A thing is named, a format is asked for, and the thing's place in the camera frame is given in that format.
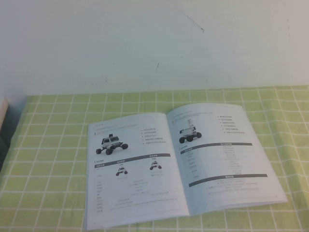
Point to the white product catalogue book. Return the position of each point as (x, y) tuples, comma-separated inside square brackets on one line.
[(144, 193)]

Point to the beige board edge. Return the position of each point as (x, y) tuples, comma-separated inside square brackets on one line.
[(4, 111)]

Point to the green white checkered tablecloth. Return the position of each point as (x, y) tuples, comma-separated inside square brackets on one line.
[(48, 145)]

